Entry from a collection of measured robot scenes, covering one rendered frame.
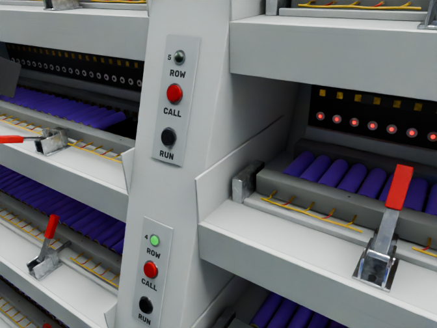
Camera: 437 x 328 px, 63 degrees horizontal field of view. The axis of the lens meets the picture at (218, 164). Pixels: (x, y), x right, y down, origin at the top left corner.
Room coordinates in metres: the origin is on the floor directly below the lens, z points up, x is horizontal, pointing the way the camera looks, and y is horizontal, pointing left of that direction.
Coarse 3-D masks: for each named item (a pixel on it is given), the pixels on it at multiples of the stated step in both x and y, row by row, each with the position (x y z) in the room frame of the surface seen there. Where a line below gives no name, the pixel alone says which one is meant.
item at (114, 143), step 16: (0, 112) 0.61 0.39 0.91; (16, 112) 0.58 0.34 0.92; (32, 112) 0.57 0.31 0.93; (48, 128) 0.54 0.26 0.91; (64, 128) 0.51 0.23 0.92; (80, 128) 0.50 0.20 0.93; (96, 144) 0.48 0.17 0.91; (112, 144) 0.46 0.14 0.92; (128, 144) 0.45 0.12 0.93; (112, 160) 0.44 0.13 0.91
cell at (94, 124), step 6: (114, 114) 0.57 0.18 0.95; (120, 114) 0.57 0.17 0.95; (96, 120) 0.54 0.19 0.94; (102, 120) 0.54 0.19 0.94; (108, 120) 0.55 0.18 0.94; (114, 120) 0.56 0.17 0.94; (120, 120) 0.57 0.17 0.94; (90, 126) 0.53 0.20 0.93; (96, 126) 0.53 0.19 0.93; (102, 126) 0.54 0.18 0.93; (108, 126) 0.55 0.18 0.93
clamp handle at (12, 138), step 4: (44, 132) 0.47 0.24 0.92; (0, 136) 0.43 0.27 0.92; (4, 136) 0.43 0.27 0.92; (8, 136) 0.44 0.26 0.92; (12, 136) 0.44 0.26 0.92; (16, 136) 0.44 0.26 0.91; (20, 136) 0.45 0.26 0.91; (44, 136) 0.48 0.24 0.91; (48, 136) 0.48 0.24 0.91; (0, 140) 0.42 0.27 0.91; (4, 140) 0.43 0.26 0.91; (8, 140) 0.43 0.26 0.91; (12, 140) 0.44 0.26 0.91; (16, 140) 0.44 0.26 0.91; (20, 140) 0.44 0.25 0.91; (24, 140) 0.45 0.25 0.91; (28, 140) 0.45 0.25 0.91; (32, 140) 0.46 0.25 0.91; (36, 140) 0.46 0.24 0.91; (40, 140) 0.47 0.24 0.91
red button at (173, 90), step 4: (168, 88) 0.35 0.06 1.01; (172, 88) 0.35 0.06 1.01; (176, 88) 0.35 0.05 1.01; (168, 92) 0.35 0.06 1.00; (172, 92) 0.35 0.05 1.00; (176, 92) 0.34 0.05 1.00; (180, 92) 0.35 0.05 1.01; (168, 96) 0.35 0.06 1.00; (172, 96) 0.35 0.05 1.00; (176, 96) 0.34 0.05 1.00; (172, 100) 0.35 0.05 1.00; (176, 100) 0.35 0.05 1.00
